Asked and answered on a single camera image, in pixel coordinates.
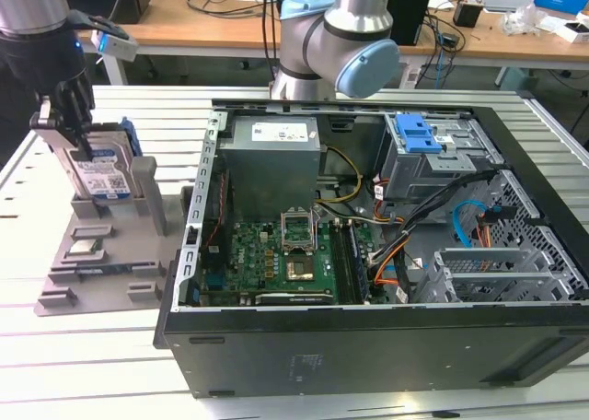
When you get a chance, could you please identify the hard disk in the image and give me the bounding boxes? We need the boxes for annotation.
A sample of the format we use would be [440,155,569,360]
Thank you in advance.
[68,118,142,207]

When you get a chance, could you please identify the blue wire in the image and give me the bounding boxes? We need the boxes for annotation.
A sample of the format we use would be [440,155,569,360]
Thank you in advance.
[450,200,490,251]

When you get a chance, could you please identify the orange wire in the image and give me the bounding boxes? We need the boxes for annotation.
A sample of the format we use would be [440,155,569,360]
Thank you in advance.
[476,205,516,251]

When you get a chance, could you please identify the metal disk bay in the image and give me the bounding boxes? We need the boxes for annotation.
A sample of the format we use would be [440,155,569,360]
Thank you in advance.
[416,246,576,307]

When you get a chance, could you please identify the large black box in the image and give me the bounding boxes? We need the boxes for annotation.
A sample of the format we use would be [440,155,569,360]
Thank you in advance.
[68,0,151,25]

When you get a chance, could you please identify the wooden desk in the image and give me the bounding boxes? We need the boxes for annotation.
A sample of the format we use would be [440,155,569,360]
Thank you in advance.
[75,0,589,89]

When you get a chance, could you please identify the silver CPU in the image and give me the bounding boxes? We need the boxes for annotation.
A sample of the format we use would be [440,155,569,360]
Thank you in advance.
[68,239,102,255]

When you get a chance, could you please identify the grey parts rack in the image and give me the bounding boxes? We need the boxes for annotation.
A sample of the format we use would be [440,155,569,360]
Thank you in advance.
[34,155,194,318]

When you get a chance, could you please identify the black case fan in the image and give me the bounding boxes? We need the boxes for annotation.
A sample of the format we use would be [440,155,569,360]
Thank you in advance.
[200,166,231,260]

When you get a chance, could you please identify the grey power supply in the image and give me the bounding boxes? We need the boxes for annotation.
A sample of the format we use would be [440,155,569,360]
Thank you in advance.
[218,115,321,221]

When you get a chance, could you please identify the green motherboard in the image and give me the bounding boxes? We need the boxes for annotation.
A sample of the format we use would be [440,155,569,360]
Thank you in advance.
[197,219,386,309]

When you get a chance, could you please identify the metal socket cover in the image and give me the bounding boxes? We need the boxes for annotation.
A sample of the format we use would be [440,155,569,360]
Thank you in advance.
[280,207,318,255]

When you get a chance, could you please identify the CPU socket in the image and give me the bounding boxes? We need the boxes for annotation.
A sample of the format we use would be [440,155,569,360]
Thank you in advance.
[283,258,318,284]

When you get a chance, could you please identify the black graphics card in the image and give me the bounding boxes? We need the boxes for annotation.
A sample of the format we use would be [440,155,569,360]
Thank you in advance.
[238,289,341,308]

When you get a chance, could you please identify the black RAM slot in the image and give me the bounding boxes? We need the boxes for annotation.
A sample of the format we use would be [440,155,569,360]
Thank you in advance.
[330,221,352,304]

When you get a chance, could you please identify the black computer tower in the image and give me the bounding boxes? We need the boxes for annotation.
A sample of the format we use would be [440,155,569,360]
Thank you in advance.
[388,0,432,48]

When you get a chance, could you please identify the RAM stick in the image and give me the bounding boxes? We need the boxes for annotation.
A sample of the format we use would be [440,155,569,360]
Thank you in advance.
[347,221,372,301]

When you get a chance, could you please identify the blue plastic latch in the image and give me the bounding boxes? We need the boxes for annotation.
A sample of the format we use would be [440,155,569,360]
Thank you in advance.
[394,113,446,155]

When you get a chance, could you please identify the metal drive cage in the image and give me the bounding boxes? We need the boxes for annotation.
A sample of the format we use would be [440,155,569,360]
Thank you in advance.
[375,113,505,204]

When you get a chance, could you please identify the black PC case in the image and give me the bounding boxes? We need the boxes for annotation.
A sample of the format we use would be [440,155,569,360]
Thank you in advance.
[154,90,589,401]

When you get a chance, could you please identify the small black box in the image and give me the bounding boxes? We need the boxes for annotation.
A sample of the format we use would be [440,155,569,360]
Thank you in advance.
[453,0,484,28]

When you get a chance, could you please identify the silver flat device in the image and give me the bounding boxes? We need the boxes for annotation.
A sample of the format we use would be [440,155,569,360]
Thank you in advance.
[480,0,537,14]

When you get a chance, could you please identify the clear plastic bags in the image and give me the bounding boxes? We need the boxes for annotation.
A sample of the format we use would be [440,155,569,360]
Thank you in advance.
[501,3,558,37]

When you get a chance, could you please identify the white open box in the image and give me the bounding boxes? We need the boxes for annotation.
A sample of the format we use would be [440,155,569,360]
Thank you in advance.
[554,17,589,44]

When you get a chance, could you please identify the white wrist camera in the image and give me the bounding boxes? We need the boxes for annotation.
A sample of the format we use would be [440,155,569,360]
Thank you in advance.
[90,27,140,63]

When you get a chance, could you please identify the red black fan wire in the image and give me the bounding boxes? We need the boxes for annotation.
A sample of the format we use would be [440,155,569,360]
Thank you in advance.
[204,169,230,249]

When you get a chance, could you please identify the locking lever wire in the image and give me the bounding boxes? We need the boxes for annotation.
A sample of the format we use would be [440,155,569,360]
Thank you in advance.
[310,203,321,255]

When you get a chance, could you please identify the yellow wire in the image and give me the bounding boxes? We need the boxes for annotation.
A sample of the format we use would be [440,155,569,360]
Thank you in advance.
[317,146,364,204]

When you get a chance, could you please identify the grey wire bundle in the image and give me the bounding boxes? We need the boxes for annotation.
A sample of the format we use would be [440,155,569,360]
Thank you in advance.
[319,205,407,228]

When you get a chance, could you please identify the red orange power wires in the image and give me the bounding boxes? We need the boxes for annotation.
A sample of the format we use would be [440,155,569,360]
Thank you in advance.
[373,197,406,223]

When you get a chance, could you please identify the black sleeved cable bundle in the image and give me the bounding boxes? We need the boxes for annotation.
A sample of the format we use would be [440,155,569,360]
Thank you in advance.
[367,166,512,267]

